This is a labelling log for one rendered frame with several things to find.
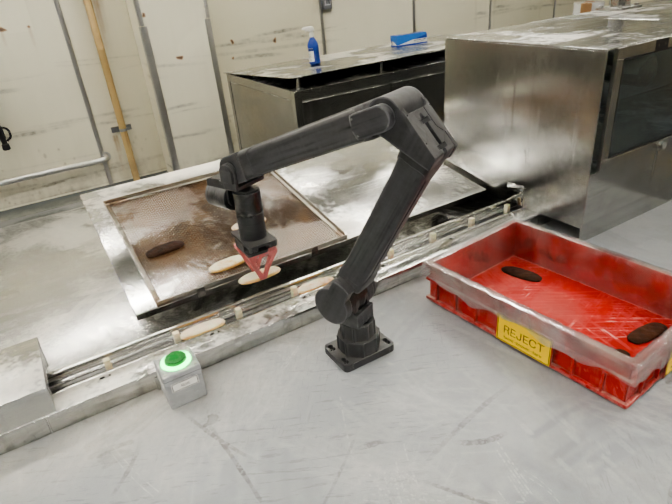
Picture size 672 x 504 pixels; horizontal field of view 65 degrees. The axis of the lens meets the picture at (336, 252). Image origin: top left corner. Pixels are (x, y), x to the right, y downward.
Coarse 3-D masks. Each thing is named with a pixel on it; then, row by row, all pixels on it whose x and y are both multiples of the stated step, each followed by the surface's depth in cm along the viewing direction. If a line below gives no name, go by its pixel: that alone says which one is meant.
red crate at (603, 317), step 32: (512, 256) 135; (512, 288) 122; (544, 288) 121; (576, 288) 120; (480, 320) 110; (576, 320) 110; (608, 320) 109; (640, 320) 108; (608, 384) 89; (640, 384) 89
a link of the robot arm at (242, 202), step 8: (232, 192) 106; (240, 192) 106; (248, 192) 105; (256, 192) 106; (232, 200) 110; (240, 200) 105; (248, 200) 105; (256, 200) 106; (240, 208) 106; (248, 208) 106; (256, 208) 107; (248, 216) 107
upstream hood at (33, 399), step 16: (0, 352) 101; (16, 352) 100; (32, 352) 100; (0, 368) 96; (16, 368) 96; (32, 368) 95; (0, 384) 92; (16, 384) 92; (32, 384) 91; (48, 384) 97; (0, 400) 88; (16, 400) 89; (32, 400) 90; (48, 400) 92; (0, 416) 88; (16, 416) 90; (32, 416) 91; (0, 432) 89
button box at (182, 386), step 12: (156, 360) 98; (192, 360) 97; (168, 372) 95; (180, 372) 95; (192, 372) 96; (168, 384) 94; (180, 384) 96; (192, 384) 97; (204, 384) 99; (168, 396) 95; (180, 396) 97; (192, 396) 98
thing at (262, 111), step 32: (288, 64) 358; (320, 64) 330; (352, 64) 306; (384, 64) 338; (416, 64) 328; (256, 96) 329; (288, 96) 291; (320, 96) 293; (352, 96) 304; (256, 128) 346; (288, 128) 304
